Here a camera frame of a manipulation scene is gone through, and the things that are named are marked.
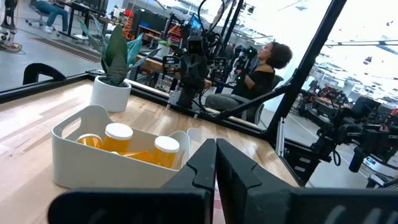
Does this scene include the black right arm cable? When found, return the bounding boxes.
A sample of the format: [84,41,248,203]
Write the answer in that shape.
[197,0,226,47]

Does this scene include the black aluminium frame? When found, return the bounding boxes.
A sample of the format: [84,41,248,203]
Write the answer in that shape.
[0,0,349,187]

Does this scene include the green snake plant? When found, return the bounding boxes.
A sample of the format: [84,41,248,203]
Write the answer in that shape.
[77,17,161,87]

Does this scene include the black frame clip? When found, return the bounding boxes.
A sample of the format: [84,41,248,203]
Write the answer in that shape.
[22,62,67,85]

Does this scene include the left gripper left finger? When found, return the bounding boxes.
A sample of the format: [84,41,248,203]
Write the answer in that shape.
[47,138,218,224]

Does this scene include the silver frame bracket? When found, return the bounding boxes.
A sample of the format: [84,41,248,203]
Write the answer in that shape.
[275,117,287,150]

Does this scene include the grey office chair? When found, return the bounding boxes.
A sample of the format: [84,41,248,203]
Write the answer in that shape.
[245,74,285,125]

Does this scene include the wooden background workbench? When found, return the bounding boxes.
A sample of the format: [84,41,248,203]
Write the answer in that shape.
[136,55,215,90]

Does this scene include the white bottle cap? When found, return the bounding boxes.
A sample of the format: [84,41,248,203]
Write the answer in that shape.
[75,133,104,149]

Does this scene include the small background potted plant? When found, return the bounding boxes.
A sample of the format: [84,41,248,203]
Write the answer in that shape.
[155,40,172,60]

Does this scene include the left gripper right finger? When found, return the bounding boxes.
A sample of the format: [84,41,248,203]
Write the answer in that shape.
[216,138,398,224]

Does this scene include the black background robot rig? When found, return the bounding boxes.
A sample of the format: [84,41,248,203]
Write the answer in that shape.
[310,95,398,174]

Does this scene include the person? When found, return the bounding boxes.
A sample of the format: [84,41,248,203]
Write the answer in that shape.
[204,41,294,121]
[34,0,70,34]

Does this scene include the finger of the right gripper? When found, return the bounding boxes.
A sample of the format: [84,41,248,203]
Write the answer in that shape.
[163,55,194,86]
[193,55,228,86]

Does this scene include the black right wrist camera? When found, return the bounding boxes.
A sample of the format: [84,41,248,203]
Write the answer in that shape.
[186,34,205,54]

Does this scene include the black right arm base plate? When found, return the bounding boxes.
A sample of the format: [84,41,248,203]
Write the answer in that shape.
[166,90,218,121]

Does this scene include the black background desk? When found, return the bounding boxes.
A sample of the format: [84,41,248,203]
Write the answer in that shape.
[57,0,103,41]

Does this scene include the clear plastic bin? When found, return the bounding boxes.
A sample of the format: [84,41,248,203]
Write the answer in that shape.
[186,126,218,156]

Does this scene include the machine with yellow base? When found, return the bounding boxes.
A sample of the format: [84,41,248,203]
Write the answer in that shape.
[0,0,22,54]

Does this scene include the white plant pot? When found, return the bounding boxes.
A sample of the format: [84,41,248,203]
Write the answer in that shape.
[90,75,132,113]

